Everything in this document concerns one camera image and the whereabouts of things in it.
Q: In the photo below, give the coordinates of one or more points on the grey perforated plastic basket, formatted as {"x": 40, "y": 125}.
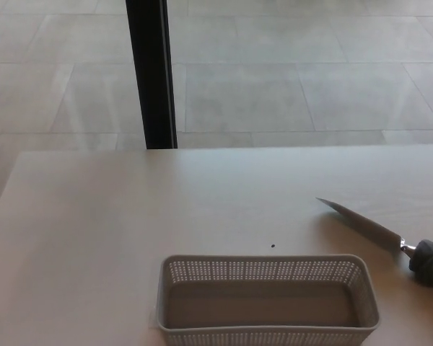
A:
{"x": 263, "y": 337}

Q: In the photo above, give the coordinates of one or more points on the black vertical window post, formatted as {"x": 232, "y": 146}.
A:
{"x": 151, "y": 72}

